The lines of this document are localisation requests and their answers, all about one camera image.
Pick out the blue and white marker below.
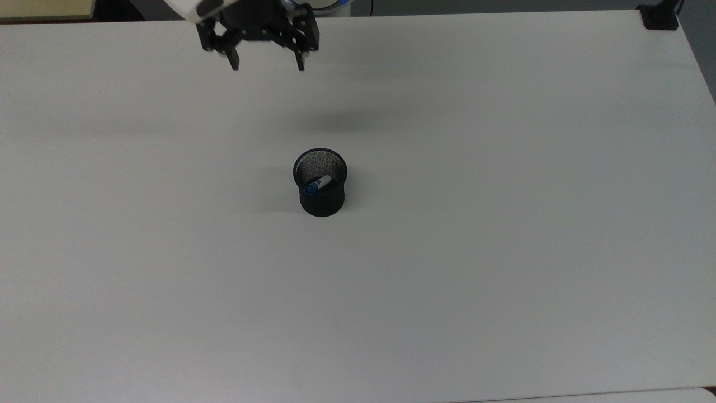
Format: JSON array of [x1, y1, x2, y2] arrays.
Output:
[[304, 175, 333, 195]]

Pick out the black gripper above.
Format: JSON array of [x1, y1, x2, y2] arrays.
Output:
[[196, 0, 321, 72]]

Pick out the black mesh pen cup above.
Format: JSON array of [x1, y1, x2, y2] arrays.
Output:
[[293, 148, 348, 218]]

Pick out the light wooden board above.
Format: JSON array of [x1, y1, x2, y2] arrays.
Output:
[[0, 0, 96, 22]]

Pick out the black table clamp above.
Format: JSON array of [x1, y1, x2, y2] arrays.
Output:
[[638, 0, 686, 30]]

